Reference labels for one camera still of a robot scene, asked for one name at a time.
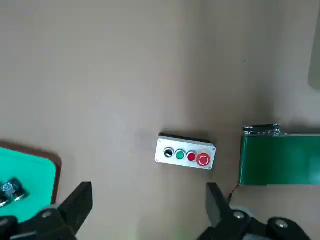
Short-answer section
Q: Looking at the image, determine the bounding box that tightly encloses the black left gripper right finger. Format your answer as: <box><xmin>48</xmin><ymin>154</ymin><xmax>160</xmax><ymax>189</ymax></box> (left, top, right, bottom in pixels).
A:
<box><xmin>197</xmin><ymin>182</ymin><xmax>311</xmax><ymax>240</ymax></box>

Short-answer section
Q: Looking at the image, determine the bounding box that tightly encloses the green plastic tray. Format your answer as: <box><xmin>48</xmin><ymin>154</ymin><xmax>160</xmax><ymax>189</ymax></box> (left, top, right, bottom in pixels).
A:
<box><xmin>0</xmin><ymin>139</ymin><xmax>63</xmax><ymax>224</ymax></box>

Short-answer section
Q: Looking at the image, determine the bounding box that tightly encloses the red and black conveyor cable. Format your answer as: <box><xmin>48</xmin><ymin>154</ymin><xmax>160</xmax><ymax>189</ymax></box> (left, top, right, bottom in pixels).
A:
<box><xmin>226</xmin><ymin>184</ymin><xmax>239</xmax><ymax>204</ymax></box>

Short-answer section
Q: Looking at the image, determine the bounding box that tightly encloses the green belt conveyor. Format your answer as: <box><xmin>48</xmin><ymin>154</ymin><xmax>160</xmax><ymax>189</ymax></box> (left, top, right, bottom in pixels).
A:
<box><xmin>238</xmin><ymin>123</ymin><xmax>320</xmax><ymax>188</ymax></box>

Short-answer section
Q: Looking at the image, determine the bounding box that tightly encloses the grey push-button control box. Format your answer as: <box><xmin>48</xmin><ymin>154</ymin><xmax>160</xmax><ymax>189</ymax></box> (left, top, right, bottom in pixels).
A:
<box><xmin>154</xmin><ymin>132</ymin><xmax>217</xmax><ymax>171</ymax></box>

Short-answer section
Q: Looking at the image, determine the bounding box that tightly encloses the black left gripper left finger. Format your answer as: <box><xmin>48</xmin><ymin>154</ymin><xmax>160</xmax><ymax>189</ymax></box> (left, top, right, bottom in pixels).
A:
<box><xmin>0</xmin><ymin>181</ymin><xmax>93</xmax><ymax>240</ymax></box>

